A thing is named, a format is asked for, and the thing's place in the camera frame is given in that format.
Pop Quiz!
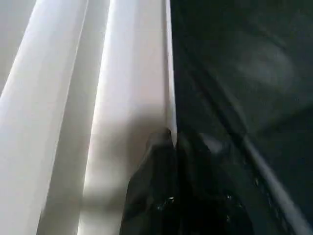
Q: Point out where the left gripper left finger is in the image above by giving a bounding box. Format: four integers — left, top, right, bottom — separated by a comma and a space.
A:
119, 128, 179, 235

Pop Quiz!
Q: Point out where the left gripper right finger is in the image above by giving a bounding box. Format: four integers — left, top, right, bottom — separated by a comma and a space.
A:
177, 131, 256, 235

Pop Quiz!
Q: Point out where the white plastic table top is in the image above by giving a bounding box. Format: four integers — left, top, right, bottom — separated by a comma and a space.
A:
0, 0, 178, 235

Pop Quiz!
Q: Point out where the black table mat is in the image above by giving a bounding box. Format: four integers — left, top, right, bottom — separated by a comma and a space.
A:
169, 0, 313, 235

